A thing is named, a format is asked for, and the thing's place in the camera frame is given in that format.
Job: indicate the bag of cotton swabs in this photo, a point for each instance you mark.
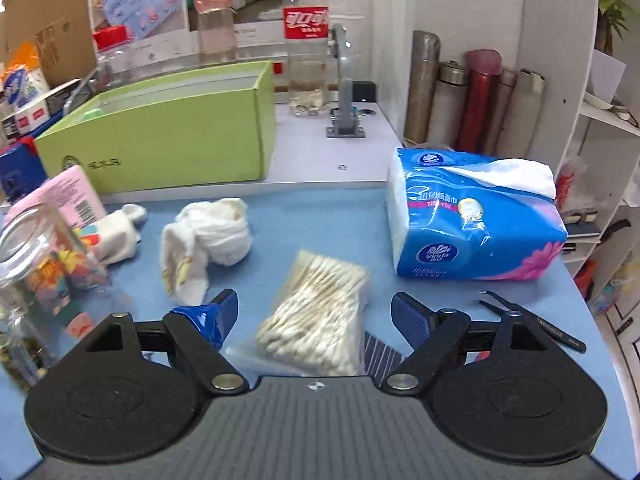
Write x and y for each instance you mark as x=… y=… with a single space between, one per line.
x=314 y=317

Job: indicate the small white printed sock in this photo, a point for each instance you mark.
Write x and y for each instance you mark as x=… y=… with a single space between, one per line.
x=118 y=234

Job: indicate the dark red thermos flask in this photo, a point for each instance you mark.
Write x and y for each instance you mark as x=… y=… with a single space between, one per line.
x=478 y=100

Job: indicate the clear jar with red lid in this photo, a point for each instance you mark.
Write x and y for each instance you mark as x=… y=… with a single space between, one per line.
x=111 y=55

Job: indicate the clear bottle with red label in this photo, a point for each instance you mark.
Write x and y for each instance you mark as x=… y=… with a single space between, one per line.
x=306 y=45

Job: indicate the glass jar with colourful items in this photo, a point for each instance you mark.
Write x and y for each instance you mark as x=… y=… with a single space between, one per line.
x=45 y=260

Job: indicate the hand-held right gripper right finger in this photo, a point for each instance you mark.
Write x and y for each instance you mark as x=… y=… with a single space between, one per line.
x=406 y=316

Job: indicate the grey metal cylinder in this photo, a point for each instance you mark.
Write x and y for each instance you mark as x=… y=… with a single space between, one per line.
x=421 y=90

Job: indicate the blue tissue pack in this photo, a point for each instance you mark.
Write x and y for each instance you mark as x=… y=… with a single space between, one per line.
x=470 y=220

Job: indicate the beige rolled cylinder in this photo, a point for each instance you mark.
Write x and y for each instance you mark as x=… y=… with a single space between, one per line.
x=520 y=115

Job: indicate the silver thermos flask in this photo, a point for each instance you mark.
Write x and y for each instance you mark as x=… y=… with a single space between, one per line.
x=446 y=105

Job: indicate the small blue tissue packet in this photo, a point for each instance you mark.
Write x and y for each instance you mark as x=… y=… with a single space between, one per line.
x=20 y=85

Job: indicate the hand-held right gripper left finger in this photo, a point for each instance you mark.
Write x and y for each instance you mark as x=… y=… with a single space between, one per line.
x=220 y=316

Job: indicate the striped dark cloth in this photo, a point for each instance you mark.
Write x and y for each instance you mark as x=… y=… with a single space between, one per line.
x=383 y=358

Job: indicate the brown cardboard box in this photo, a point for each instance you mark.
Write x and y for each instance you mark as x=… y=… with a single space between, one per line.
x=45 y=15

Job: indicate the white box with red label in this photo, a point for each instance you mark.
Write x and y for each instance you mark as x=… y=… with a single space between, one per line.
x=33 y=115

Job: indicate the clear bottle with pink cap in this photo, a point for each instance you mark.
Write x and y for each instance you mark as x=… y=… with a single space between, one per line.
x=216 y=30

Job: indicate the green plant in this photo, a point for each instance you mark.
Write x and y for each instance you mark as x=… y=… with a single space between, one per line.
x=618 y=0

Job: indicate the grey metal clamp stand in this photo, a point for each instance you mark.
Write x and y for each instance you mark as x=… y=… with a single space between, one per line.
x=344 y=95

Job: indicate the blue box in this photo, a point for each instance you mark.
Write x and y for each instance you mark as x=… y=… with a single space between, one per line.
x=17 y=170

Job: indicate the white shelf unit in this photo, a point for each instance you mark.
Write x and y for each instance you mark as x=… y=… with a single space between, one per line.
x=580 y=110

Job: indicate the green cardboard box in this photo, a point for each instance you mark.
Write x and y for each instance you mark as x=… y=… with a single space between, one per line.
x=165 y=135

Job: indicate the white cloth bundle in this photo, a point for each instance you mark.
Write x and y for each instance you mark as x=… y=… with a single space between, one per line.
x=206 y=242

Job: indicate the pink packet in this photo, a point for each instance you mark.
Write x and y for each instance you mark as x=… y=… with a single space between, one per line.
x=60 y=200

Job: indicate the black tweezers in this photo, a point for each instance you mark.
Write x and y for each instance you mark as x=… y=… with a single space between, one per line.
x=535 y=321

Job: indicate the bedding picture board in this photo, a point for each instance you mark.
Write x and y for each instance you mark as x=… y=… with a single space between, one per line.
x=185 y=0

